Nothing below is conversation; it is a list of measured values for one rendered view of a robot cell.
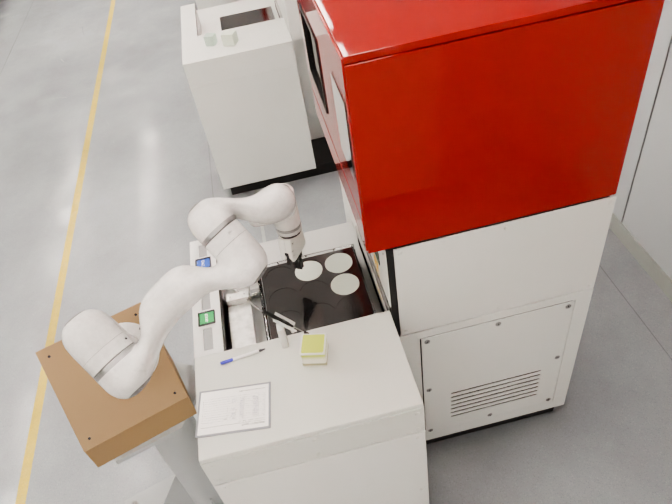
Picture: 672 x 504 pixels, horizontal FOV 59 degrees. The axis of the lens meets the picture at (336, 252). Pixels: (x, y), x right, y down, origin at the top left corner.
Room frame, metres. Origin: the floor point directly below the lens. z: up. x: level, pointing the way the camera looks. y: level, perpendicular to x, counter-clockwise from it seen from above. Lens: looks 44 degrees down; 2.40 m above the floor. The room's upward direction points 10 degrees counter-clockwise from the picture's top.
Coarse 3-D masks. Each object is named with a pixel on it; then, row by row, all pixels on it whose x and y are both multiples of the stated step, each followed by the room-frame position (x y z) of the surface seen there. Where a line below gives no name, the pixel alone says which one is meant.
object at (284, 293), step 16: (320, 256) 1.56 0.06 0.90; (352, 256) 1.53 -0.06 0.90; (272, 272) 1.52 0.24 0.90; (288, 272) 1.51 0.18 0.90; (352, 272) 1.45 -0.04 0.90; (272, 288) 1.44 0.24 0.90; (288, 288) 1.43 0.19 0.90; (304, 288) 1.41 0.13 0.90; (320, 288) 1.40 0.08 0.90; (272, 304) 1.37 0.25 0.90; (288, 304) 1.35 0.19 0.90; (304, 304) 1.34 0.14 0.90; (320, 304) 1.33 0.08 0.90; (336, 304) 1.31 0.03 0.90; (352, 304) 1.30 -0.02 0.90; (368, 304) 1.29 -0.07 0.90; (272, 320) 1.30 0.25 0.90; (304, 320) 1.27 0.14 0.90; (320, 320) 1.26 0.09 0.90; (336, 320) 1.25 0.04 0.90; (272, 336) 1.23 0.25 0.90
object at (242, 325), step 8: (240, 288) 1.49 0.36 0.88; (248, 288) 1.48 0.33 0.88; (240, 304) 1.41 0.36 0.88; (248, 304) 1.40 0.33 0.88; (232, 312) 1.38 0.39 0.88; (240, 312) 1.37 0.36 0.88; (248, 312) 1.37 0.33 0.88; (232, 320) 1.35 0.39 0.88; (240, 320) 1.34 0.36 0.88; (248, 320) 1.33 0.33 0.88; (232, 328) 1.31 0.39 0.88; (240, 328) 1.30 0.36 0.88; (248, 328) 1.30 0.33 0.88; (232, 336) 1.28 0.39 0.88; (240, 336) 1.27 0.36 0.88; (248, 336) 1.26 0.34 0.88; (232, 344) 1.24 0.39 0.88; (240, 344) 1.24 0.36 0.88; (248, 344) 1.23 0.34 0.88
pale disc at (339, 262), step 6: (330, 258) 1.54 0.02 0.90; (336, 258) 1.53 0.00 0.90; (342, 258) 1.52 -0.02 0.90; (348, 258) 1.52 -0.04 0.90; (330, 264) 1.51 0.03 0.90; (336, 264) 1.50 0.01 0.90; (342, 264) 1.50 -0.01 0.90; (348, 264) 1.49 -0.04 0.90; (330, 270) 1.48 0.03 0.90; (336, 270) 1.47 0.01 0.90; (342, 270) 1.47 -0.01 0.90
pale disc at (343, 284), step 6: (336, 276) 1.44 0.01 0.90; (342, 276) 1.44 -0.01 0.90; (348, 276) 1.43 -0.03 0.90; (354, 276) 1.43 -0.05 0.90; (336, 282) 1.41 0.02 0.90; (342, 282) 1.41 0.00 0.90; (348, 282) 1.40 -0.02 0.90; (354, 282) 1.40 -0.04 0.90; (336, 288) 1.39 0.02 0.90; (342, 288) 1.38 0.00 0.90; (348, 288) 1.38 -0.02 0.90; (354, 288) 1.37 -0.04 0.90; (342, 294) 1.35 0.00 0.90
